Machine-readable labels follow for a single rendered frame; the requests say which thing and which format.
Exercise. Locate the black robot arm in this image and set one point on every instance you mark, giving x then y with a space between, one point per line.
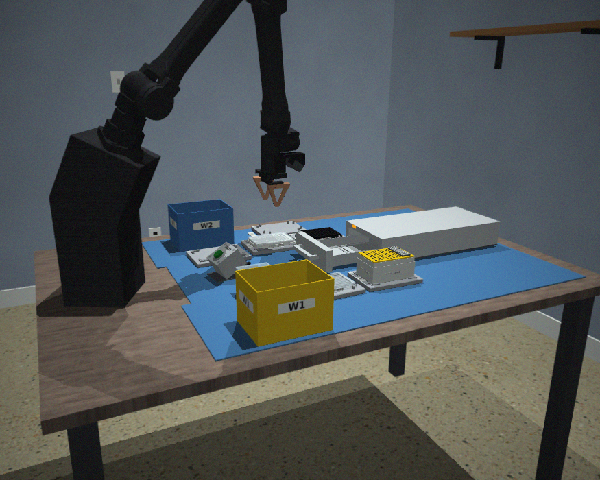
142 96

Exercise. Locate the blue bench mat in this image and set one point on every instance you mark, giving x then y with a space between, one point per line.
449 280

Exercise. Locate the blue open-top bin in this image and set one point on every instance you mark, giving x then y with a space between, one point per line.
202 224

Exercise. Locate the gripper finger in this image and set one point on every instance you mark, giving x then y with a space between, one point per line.
271 188
257 180

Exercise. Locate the yellow open-top bin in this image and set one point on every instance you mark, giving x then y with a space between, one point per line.
284 301

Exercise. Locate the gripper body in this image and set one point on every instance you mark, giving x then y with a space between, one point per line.
267 170

